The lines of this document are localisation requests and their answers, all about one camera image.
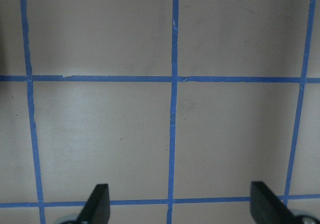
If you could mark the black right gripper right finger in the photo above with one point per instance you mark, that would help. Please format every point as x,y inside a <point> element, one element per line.
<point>266,207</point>

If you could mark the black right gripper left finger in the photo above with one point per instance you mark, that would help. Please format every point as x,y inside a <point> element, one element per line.
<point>97,208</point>

